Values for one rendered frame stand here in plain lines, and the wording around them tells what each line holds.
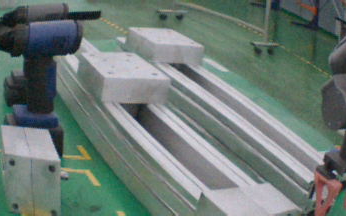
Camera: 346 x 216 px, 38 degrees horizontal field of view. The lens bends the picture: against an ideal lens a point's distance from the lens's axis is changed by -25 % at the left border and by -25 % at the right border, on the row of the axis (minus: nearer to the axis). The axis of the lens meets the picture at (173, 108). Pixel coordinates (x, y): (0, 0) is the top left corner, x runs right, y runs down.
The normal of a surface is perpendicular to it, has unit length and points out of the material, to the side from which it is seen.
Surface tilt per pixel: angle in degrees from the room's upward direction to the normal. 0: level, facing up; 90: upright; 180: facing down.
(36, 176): 90
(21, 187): 90
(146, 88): 90
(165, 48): 90
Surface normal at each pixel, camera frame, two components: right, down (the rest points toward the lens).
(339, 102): -0.83, 0.02
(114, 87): 0.41, 0.34
